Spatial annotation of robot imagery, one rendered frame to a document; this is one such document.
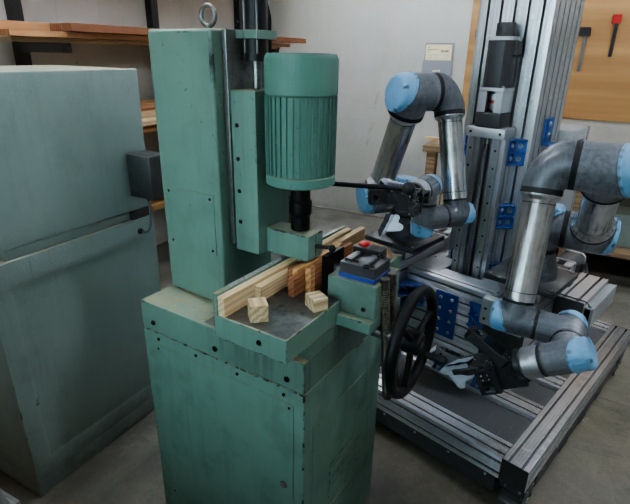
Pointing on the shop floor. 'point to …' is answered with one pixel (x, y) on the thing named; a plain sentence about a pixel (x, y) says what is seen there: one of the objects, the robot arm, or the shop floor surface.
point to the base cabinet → (262, 429)
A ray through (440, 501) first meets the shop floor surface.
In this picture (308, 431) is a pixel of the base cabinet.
